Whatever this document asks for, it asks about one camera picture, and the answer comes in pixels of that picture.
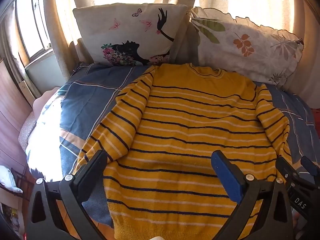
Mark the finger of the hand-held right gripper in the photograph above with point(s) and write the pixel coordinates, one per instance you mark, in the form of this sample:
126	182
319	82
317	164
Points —
286	167
310	165

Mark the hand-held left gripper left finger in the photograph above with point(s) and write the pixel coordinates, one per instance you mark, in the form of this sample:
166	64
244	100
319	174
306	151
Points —
94	163

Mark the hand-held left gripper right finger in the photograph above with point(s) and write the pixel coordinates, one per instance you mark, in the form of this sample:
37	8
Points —
226	177

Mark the yellow striped sweater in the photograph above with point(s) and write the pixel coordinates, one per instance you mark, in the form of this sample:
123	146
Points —
190	130

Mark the red bag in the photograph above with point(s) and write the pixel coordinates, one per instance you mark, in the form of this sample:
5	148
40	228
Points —
316	116

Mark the blue plaid bed sheet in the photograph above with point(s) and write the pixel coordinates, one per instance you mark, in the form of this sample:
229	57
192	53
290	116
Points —
87	97

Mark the dark wooden chair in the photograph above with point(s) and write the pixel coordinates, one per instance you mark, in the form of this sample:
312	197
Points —
22	177

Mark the white bag on chair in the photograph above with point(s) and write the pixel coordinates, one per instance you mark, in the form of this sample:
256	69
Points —
7	180

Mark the leaf print pillow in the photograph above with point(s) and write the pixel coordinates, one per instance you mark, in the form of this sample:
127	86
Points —
245	50

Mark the pillow with woman silhouette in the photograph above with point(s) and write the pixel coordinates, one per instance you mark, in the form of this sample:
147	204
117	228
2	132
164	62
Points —
120	30

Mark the beige curtain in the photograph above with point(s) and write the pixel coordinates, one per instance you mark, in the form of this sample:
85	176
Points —
61	30

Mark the window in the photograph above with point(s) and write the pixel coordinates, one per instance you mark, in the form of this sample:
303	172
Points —
35	25

